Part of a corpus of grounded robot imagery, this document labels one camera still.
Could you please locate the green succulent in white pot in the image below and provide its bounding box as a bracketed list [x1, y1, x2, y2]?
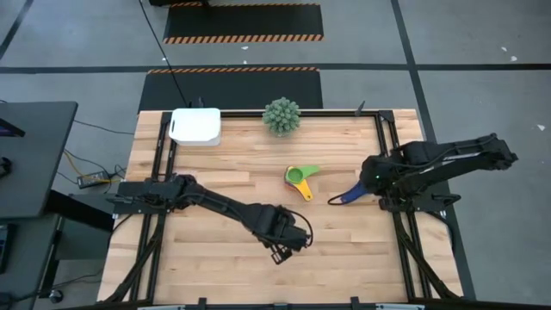
[261, 96, 302, 138]

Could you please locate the black hazard-striped floor mat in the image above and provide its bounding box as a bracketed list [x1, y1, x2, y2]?
[162, 2, 325, 45]
[138, 66, 324, 114]

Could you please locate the black floor cable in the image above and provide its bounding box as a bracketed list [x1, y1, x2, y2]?
[138, 0, 190, 109]

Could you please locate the yellow measuring cup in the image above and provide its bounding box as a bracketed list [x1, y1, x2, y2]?
[284, 165, 314, 202]

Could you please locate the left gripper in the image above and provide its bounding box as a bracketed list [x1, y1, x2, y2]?
[257, 204, 312, 265]

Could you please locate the black power adapter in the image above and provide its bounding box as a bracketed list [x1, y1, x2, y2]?
[77, 170, 109, 189]

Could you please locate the white plastic basket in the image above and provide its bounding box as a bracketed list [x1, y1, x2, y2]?
[168, 107, 222, 147]

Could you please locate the dark laptop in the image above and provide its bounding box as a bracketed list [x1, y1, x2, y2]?
[0, 118, 26, 139]

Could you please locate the yellow floor cable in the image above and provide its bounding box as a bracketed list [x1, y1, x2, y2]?
[62, 149, 98, 183]

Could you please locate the black desk base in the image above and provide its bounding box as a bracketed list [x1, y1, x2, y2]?
[38, 189, 116, 299]

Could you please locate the purple-blue measuring cup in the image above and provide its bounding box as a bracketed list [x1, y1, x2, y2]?
[337, 180, 369, 205]

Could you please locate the grey desk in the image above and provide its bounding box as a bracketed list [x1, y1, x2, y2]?
[0, 101, 79, 220]

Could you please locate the green measuring cup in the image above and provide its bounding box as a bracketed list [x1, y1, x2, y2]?
[286, 164, 322, 185]

